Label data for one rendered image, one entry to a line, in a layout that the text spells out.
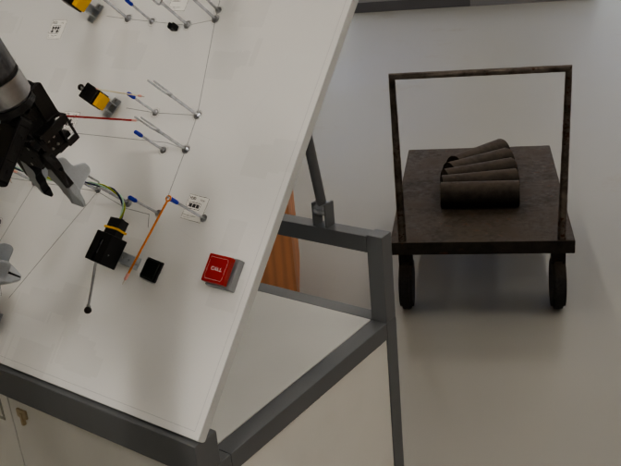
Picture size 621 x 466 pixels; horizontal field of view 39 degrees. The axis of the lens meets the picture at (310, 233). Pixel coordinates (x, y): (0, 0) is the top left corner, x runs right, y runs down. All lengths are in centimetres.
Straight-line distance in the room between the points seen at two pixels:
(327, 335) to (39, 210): 66
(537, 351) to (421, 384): 47
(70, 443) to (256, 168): 68
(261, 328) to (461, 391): 134
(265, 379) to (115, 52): 77
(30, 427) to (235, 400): 47
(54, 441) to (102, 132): 64
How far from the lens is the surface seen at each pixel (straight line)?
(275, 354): 185
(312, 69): 162
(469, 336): 349
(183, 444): 151
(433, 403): 310
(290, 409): 169
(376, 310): 192
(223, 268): 151
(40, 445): 197
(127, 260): 167
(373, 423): 199
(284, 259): 356
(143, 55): 191
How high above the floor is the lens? 172
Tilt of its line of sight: 23 degrees down
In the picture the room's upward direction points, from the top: 5 degrees counter-clockwise
